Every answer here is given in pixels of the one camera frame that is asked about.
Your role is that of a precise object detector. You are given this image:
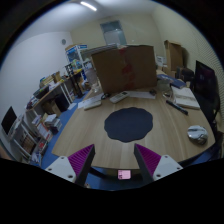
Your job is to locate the black office chair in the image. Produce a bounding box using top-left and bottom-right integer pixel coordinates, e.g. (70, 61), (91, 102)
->
(193, 89), (224, 161)

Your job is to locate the cardboard box at right wall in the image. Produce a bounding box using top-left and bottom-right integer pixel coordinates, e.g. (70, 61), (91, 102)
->
(164, 40), (183, 71)

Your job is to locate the large brown cardboard box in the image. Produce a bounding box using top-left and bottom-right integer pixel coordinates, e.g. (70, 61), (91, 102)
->
(92, 45), (157, 93)

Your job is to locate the black monitor on left shelf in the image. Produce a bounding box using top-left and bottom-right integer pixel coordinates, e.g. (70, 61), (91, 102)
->
(1, 107), (17, 134)

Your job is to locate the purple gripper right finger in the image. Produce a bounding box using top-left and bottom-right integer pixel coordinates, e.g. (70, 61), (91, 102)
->
(134, 144), (182, 184)

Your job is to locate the silver computer mouse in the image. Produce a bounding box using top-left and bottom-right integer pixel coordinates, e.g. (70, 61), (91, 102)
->
(187, 125), (208, 145)

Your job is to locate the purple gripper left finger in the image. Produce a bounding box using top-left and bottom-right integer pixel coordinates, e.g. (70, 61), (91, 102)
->
(46, 144), (95, 186)

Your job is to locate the pink phone screen below table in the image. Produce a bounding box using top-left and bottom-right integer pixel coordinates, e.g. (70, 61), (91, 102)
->
(118, 170), (131, 180)

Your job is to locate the white remote control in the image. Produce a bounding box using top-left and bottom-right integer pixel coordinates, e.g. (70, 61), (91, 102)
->
(110, 91), (129, 103)

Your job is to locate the dark blue round mouse pad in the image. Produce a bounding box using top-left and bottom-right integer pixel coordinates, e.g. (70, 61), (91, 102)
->
(104, 107), (153, 143)

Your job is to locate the white shelf with books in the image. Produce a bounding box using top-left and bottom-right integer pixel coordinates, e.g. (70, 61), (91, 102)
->
(9, 114), (53, 163)

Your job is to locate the ceiling light strip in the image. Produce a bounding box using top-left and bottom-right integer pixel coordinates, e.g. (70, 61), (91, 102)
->
(80, 1), (97, 12)

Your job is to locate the open white book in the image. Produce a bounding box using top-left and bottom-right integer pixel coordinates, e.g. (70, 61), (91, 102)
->
(172, 86), (200, 109)

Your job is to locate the white desk at left wall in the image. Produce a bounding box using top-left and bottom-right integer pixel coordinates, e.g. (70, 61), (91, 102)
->
(26, 80), (72, 111)

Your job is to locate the white keyboard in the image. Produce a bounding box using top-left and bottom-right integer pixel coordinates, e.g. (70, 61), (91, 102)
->
(84, 100), (102, 111)

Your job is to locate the black pen-shaped remote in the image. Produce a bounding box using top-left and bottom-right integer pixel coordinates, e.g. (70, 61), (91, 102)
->
(166, 100), (188, 115)

